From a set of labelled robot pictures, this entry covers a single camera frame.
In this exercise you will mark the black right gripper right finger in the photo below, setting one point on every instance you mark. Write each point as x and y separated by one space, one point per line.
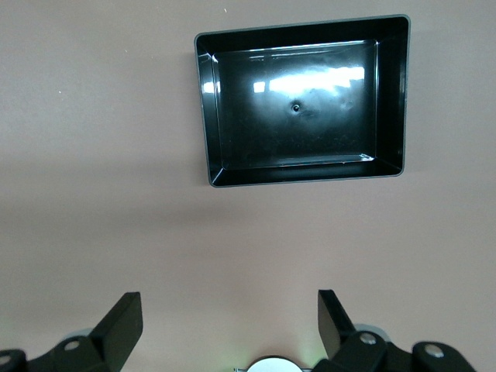
333 329

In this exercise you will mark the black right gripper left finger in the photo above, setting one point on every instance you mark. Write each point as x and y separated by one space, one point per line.
116 333

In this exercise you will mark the black plastic box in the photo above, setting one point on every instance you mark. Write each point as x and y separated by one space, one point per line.
294 108

